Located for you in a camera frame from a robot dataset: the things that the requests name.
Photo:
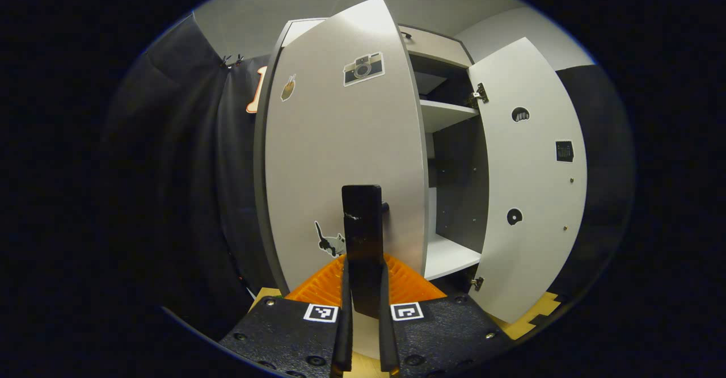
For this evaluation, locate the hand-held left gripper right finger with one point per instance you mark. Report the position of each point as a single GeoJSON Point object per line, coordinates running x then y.
{"type": "Point", "coordinates": [387, 338]}

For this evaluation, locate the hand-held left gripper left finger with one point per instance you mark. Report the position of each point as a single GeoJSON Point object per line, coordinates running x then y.
{"type": "Point", "coordinates": [343, 332]}

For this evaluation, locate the grey double-door shoe cabinet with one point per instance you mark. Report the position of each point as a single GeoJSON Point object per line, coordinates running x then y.
{"type": "Point", "coordinates": [454, 185]}

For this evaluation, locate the white cabinet door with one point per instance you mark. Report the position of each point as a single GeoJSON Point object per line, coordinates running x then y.
{"type": "Point", "coordinates": [340, 139]}
{"type": "Point", "coordinates": [533, 185]}

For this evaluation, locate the black backdrop cloth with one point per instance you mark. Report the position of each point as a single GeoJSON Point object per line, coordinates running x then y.
{"type": "Point", "coordinates": [187, 196]}

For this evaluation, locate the black cloth clip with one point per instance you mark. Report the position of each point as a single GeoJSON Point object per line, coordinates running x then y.
{"type": "Point", "coordinates": [232, 60]}

